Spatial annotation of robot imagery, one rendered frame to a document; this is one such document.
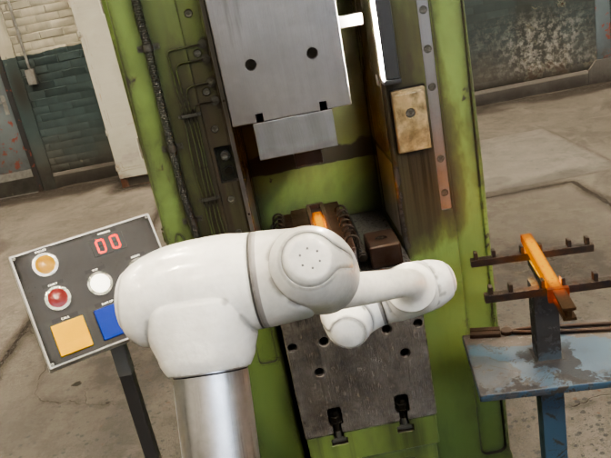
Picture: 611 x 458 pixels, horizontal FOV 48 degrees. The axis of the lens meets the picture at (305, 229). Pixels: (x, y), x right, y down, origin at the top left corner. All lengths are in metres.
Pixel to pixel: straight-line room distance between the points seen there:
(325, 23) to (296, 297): 0.97
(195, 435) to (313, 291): 0.24
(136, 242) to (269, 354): 0.60
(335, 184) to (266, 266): 1.41
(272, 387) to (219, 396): 1.26
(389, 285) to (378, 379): 0.74
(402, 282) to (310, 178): 1.04
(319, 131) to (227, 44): 0.31
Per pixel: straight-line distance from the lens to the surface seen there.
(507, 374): 1.84
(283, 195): 2.25
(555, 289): 1.63
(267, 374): 2.13
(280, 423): 2.22
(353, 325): 1.38
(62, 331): 1.68
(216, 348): 0.88
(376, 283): 1.19
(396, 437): 2.06
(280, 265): 0.83
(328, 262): 0.83
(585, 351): 1.94
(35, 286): 1.70
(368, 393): 1.96
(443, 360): 2.19
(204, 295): 0.87
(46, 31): 7.98
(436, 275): 1.43
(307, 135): 1.72
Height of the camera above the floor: 1.67
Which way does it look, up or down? 20 degrees down
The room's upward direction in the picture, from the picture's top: 11 degrees counter-clockwise
